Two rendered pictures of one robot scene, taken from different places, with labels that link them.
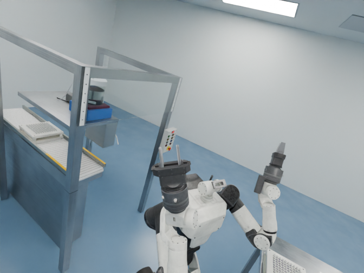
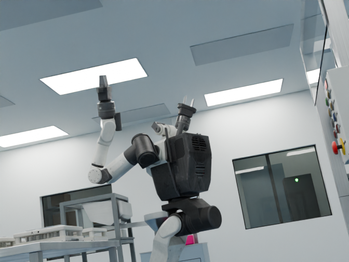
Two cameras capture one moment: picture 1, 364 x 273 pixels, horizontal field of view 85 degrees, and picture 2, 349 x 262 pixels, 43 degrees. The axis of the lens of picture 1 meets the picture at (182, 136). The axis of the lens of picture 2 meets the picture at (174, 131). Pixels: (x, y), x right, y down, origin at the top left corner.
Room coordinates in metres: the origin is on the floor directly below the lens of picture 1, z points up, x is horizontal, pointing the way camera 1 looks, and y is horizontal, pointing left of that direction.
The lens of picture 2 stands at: (3.10, -0.63, 0.73)
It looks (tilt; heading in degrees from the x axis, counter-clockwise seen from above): 15 degrees up; 168
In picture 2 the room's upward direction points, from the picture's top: 9 degrees counter-clockwise
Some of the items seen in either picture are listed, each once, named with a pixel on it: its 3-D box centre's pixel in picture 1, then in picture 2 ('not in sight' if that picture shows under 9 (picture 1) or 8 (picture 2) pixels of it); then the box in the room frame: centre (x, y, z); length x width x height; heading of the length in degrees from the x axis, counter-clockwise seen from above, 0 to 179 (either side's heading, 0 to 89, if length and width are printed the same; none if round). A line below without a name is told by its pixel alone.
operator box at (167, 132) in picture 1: (168, 140); (345, 117); (1.96, 0.13, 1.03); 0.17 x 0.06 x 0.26; 155
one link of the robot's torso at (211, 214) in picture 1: (190, 210); (179, 165); (0.87, -0.17, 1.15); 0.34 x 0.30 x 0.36; 130
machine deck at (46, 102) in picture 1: (69, 108); not in sight; (1.33, 0.86, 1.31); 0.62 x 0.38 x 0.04; 65
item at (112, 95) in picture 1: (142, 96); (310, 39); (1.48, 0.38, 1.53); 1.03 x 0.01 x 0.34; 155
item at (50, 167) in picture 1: (41, 141); not in sight; (1.51, 1.20, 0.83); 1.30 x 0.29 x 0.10; 65
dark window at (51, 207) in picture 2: not in sight; (80, 222); (-4.58, -0.89, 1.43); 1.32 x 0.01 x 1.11; 71
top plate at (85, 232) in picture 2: not in sight; (79, 233); (0.51, -0.73, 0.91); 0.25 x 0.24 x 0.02; 161
